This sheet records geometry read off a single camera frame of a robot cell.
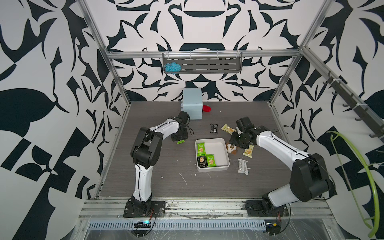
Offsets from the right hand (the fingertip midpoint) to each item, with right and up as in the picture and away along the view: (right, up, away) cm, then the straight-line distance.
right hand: (230, 139), depth 89 cm
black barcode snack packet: (-8, +5, +15) cm, 17 cm away
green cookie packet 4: (-30, -2, +7) cm, 31 cm away
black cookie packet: (-17, -12, -2) cm, 21 cm away
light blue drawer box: (-22, +23, +13) cm, 34 cm away
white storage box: (-7, -5, +5) cm, 10 cm away
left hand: (-30, +1, +11) cm, 32 cm away
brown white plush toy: (+1, -6, +2) cm, 7 cm away
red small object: (-11, +19, +29) cm, 36 cm away
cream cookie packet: (+2, +5, +14) cm, 15 cm away
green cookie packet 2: (-11, -12, -2) cm, 17 cm away
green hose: (+41, -26, -37) cm, 61 cm away
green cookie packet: (-17, -7, +5) cm, 19 cm away
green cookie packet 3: (+12, -8, +2) cm, 14 cm away
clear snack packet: (+7, -16, -2) cm, 17 cm away
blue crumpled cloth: (-34, +43, +2) cm, 55 cm away
